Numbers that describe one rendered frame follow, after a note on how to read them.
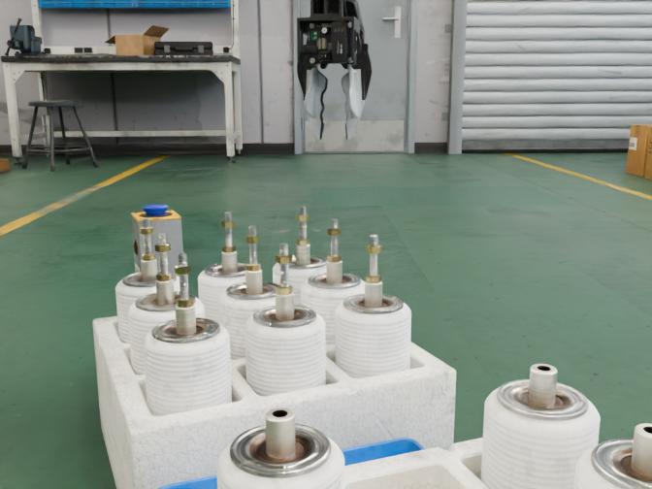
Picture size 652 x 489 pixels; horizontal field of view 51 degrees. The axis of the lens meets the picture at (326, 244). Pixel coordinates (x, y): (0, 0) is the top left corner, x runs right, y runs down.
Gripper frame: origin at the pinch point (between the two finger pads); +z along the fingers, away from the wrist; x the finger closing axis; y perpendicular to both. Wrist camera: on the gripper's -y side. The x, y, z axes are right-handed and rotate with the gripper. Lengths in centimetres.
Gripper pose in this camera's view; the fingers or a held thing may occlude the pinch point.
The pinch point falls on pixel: (335, 129)
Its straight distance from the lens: 94.2
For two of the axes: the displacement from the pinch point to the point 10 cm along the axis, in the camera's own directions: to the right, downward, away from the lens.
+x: 9.9, 0.3, -1.7
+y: -1.7, 2.2, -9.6
